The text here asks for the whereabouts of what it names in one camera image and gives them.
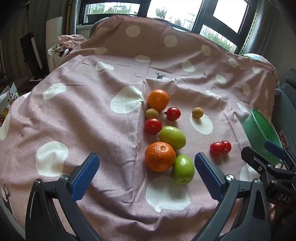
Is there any grey sofa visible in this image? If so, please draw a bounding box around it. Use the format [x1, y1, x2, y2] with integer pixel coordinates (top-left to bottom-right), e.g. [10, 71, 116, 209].
[271, 68, 295, 153]

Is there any crumpled pink clothing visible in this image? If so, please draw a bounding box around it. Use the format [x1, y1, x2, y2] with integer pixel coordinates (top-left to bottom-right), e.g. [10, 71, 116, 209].
[58, 35, 86, 49]

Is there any lone tan longan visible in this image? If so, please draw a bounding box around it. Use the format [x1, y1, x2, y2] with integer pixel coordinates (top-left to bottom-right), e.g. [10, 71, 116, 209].
[192, 107, 204, 118]

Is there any green plastic bowl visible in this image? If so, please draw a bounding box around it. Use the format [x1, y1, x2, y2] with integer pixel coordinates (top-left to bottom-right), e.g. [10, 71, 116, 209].
[242, 108, 282, 166]

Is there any tomato of pair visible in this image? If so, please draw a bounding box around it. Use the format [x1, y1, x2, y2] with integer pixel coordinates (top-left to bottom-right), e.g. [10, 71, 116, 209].
[210, 142, 224, 156]
[221, 140, 232, 154]

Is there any large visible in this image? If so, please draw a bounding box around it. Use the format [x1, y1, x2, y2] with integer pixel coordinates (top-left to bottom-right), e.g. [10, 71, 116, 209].
[144, 142, 176, 172]

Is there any pink polka dot cloth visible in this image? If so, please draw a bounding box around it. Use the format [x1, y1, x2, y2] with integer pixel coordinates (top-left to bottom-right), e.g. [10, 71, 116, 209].
[1, 16, 277, 240]

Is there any black framed window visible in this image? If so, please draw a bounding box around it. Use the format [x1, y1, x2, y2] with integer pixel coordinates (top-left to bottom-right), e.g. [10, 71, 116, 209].
[77, 0, 258, 54]

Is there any red tomato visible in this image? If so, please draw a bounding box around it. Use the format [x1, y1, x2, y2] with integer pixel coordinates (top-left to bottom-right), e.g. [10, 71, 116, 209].
[163, 107, 181, 121]
[144, 118, 163, 135]

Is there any white printed paper bag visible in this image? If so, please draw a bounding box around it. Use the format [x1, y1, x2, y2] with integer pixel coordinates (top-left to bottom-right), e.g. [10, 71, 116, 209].
[0, 83, 19, 126]

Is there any green apple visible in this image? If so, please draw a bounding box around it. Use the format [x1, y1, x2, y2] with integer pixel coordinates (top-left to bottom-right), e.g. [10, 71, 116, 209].
[171, 154, 195, 185]
[158, 126, 186, 150]

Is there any tan longan beside orange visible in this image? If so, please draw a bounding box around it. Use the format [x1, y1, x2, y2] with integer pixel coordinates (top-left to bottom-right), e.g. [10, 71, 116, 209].
[145, 108, 159, 120]

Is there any orange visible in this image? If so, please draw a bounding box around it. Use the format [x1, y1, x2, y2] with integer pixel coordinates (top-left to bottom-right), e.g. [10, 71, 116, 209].
[147, 89, 170, 112]

